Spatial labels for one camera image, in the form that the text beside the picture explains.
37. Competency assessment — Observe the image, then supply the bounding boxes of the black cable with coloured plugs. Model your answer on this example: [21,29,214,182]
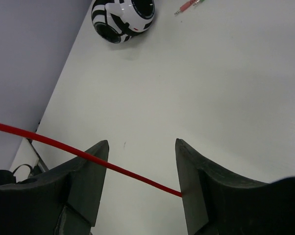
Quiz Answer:
[174,0,207,16]

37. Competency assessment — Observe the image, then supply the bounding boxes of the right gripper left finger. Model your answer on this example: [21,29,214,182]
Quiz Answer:
[0,140,110,235]

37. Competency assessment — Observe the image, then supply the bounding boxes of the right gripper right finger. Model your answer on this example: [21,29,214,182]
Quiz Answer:
[175,139,295,235]

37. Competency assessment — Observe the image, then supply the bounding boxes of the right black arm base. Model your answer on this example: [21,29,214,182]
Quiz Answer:
[0,164,48,186]

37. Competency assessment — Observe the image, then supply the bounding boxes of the white black striped headphones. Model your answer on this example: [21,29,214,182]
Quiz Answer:
[91,0,155,44]

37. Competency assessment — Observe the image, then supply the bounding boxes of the red headphone cable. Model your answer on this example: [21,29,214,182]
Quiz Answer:
[0,120,183,198]

